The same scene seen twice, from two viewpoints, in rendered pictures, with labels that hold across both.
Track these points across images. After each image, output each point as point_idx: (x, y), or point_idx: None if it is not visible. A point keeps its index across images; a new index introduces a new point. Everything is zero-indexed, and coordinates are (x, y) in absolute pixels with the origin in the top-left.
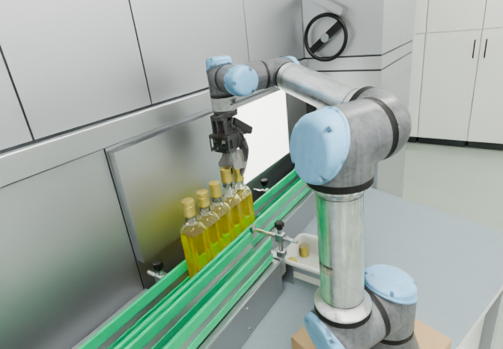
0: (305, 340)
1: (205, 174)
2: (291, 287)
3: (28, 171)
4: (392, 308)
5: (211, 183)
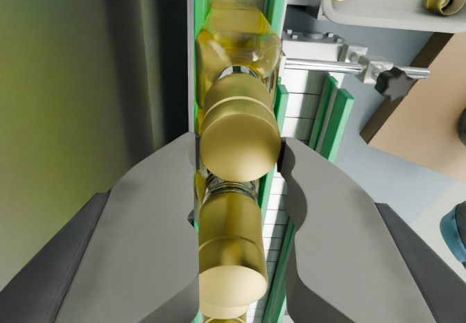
0: (388, 143)
1: (12, 148)
2: (334, 27)
3: None
4: None
5: (220, 315)
